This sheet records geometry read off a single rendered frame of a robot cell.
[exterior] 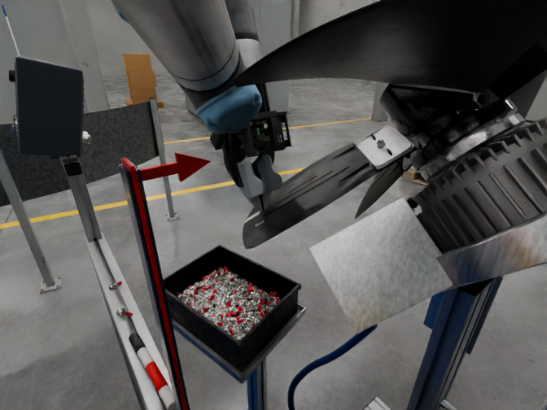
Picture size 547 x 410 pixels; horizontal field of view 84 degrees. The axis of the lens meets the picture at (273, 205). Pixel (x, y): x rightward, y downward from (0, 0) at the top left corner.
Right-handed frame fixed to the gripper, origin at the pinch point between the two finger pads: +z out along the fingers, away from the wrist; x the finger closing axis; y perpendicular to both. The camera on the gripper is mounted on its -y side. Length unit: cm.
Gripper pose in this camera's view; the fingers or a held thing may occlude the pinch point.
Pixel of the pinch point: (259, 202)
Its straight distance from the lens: 52.7
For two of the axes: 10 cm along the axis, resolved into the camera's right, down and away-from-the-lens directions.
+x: 8.0, -2.8, 5.4
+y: 5.8, 0.8, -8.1
